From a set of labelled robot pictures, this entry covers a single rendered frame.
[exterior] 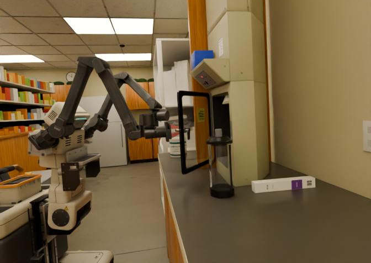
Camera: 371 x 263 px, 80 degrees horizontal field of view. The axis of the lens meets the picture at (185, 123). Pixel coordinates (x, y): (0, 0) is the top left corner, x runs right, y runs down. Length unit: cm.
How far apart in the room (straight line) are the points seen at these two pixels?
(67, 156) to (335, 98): 137
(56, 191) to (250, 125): 113
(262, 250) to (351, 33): 86
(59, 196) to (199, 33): 124
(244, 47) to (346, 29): 39
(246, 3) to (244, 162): 71
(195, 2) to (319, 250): 130
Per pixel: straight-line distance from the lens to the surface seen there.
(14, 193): 167
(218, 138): 88
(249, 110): 103
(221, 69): 100
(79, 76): 122
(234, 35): 106
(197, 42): 140
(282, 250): 66
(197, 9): 147
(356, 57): 109
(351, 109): 110
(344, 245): 73
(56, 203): 153
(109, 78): 116
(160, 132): 110
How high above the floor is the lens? 129
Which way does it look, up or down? 3 degrees down
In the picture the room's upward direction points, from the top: 3 degrees counter-clockwise
